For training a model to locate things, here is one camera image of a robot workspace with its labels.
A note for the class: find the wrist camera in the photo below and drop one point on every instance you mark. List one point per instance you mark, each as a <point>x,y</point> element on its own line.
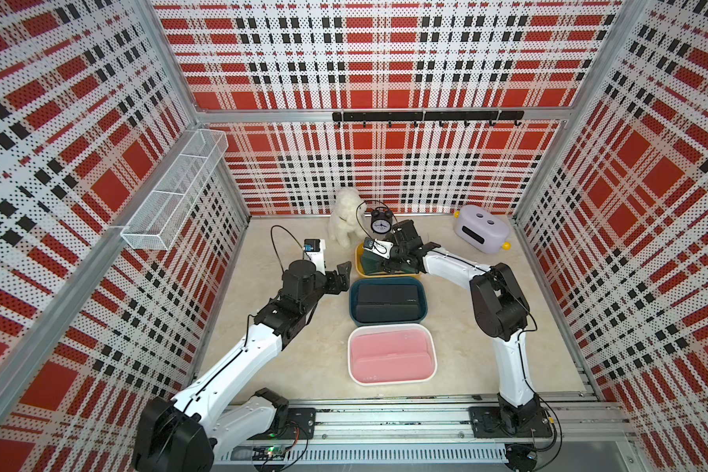
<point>380,248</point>
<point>313,250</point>

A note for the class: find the black hook rail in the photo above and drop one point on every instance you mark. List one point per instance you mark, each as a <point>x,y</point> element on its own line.
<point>390,117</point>

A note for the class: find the green pencil case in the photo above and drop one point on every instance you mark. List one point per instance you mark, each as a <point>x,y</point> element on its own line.
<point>389,265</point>

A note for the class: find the black alarm clock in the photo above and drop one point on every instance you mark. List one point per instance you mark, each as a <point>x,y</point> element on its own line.
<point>382,220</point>

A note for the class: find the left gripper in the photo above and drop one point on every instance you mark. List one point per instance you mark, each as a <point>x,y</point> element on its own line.
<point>334,287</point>

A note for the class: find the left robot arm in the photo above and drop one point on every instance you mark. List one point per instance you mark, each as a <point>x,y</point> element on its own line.
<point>189,431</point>

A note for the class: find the green circuit board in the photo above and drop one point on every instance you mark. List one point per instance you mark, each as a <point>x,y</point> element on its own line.
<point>269,453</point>

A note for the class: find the aluminium rail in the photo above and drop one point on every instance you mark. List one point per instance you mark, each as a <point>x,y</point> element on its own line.
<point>445,420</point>

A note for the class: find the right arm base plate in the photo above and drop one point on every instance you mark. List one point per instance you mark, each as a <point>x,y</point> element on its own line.
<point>495,422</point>

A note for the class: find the black pencil case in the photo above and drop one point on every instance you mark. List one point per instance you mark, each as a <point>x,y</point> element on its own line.
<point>389,294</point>
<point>374,313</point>

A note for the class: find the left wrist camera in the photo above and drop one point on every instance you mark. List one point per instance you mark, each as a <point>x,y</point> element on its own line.
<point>313,250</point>

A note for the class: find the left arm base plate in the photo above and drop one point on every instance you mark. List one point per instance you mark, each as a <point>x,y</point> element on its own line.
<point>299,422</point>

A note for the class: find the yellow storage tray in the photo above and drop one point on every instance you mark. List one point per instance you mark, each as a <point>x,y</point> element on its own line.
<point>367,267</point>

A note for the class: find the pink pencil case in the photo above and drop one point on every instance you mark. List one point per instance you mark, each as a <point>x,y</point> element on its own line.
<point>395,342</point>
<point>393,368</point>

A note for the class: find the white plush dog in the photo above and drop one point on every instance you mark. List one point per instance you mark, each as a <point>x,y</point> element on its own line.
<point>347,217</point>

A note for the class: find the white storage tray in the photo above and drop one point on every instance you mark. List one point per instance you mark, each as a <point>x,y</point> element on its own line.
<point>388,328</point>

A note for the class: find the teal storage tray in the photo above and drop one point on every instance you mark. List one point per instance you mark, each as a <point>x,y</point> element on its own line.
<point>353,302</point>

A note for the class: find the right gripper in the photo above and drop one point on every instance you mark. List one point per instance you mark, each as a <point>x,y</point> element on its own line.
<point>391,238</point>

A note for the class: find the lavender toaster toy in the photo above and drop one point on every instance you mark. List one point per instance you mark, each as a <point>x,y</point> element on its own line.
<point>481,229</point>

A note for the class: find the white wire mesh shelf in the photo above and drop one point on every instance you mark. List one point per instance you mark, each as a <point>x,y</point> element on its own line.
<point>162,215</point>

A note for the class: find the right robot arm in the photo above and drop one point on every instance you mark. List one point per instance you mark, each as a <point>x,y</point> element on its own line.
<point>499,307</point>

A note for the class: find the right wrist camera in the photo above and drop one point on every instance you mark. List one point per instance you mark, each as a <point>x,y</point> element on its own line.
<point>380,248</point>

